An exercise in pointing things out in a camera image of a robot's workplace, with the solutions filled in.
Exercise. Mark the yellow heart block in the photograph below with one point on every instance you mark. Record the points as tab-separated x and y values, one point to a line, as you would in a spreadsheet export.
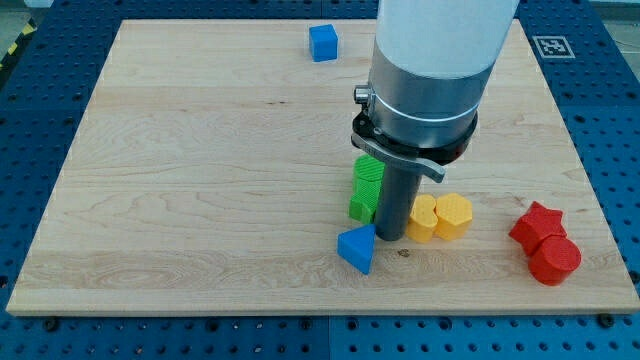
423	219

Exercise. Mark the yellow hexagon block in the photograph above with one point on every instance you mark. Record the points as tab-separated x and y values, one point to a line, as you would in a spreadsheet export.
455	215

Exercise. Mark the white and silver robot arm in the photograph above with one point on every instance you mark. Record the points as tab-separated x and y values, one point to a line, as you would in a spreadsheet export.
431	62

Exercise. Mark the green ridged block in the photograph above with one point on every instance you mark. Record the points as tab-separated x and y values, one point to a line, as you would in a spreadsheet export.
367	178

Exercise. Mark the blue triangle block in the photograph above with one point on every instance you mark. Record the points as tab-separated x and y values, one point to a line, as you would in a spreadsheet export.
356	246

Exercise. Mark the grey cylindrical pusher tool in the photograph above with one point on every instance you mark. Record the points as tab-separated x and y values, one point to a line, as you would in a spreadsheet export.
397	195

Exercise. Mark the wooden board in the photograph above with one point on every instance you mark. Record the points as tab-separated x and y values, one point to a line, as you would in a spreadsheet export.
211	175

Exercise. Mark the black tool changer with lever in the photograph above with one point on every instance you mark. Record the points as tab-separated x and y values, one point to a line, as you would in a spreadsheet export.
427	162

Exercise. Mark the blue cube block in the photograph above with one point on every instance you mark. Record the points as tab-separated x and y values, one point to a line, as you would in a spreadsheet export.
323	43

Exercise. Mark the red star block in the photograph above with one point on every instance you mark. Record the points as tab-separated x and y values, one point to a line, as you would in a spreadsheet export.
535	225

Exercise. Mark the red cylinder block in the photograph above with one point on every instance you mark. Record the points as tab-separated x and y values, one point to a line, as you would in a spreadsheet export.
554	260

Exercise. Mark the fiducial marker tag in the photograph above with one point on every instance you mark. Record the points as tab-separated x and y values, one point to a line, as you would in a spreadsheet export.
553	47

